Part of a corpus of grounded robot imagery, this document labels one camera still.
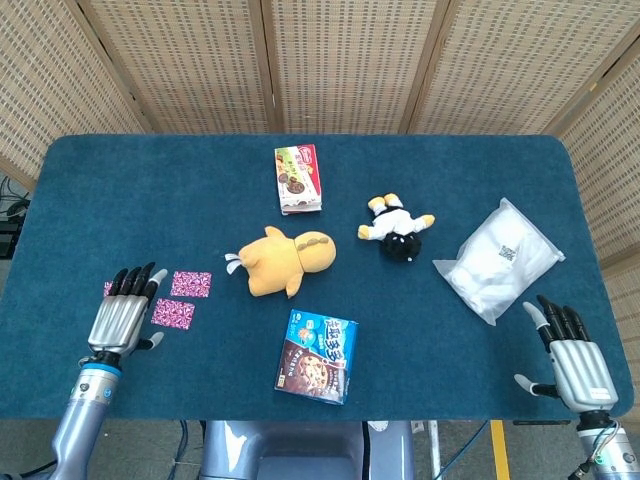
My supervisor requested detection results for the black white plush doll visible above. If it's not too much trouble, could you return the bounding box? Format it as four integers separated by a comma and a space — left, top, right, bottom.
357, 193, 436, 263

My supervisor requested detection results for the blue cable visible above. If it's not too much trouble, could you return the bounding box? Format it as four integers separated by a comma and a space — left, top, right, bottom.
172, 419, 190, 480
439, 419, 490, 480

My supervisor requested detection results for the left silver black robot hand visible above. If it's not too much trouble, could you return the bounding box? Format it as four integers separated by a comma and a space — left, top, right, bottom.
87, 261, 169, 357

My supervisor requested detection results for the yellow plush toy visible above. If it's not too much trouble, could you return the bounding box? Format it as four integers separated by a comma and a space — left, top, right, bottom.
222, 225, 338, 300

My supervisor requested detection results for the blue chocolate cookie box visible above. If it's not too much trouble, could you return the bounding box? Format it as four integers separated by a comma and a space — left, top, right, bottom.
273, 308, 360, 406

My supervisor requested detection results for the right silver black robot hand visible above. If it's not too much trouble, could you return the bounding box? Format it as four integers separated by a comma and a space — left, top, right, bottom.
514, 294, 620, 412

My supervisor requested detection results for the white red snack box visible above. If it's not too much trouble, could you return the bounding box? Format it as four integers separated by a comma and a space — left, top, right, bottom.
274, 144, 324, 217

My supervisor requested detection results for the white table leg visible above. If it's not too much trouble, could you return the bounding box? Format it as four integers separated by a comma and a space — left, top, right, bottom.
428, 420, 443, 480

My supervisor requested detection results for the blue carpet table cover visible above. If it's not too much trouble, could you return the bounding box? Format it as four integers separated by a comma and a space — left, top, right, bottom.
0, 133, 635, 422

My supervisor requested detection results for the black device with cables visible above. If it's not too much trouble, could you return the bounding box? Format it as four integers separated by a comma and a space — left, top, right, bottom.
0, 174, 32, 259

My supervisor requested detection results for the white plastic bag package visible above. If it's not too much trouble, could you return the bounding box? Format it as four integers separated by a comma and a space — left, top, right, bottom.
432, 197, 567, 327

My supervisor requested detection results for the wicker folding screen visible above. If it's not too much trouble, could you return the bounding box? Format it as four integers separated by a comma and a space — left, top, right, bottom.
0, 0, 640, 361

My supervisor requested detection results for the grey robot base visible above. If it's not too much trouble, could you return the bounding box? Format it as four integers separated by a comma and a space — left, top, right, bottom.
199, 419, 416, 480

